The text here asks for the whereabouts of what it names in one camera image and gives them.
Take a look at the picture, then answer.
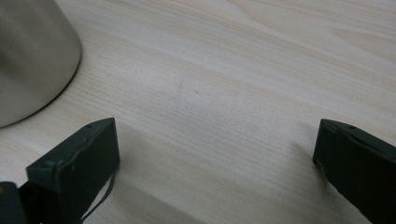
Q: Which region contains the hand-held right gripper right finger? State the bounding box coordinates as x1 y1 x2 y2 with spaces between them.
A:
312 119 396 224

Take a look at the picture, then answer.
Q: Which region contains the thin black cord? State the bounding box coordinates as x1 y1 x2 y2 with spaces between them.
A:
81 171 117 224

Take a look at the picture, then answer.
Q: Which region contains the stainless steel cup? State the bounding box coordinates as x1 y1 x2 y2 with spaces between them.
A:
0 0 83 129

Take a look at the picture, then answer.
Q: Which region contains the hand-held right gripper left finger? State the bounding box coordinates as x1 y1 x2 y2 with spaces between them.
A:
18 117 121 224

